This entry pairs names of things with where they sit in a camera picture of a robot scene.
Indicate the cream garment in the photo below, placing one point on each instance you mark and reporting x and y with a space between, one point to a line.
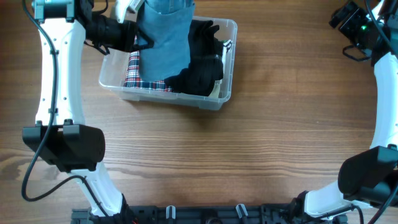
216 89

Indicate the black garment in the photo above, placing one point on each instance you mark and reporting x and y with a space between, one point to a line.
205 67

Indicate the white garment with green tag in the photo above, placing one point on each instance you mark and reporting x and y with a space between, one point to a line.
227 45

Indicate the red plaid shirt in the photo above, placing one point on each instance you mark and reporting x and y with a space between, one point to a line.
133 79

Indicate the blue garment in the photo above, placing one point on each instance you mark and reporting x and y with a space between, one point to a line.
167 23

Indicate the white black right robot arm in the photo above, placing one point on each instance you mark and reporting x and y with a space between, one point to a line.
368 179

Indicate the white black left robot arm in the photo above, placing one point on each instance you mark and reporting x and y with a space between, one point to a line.
60 136

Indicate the clear plastic storage container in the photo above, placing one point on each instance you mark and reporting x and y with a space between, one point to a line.
114 68

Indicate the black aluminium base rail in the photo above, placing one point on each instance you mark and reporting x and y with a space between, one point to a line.
263 214

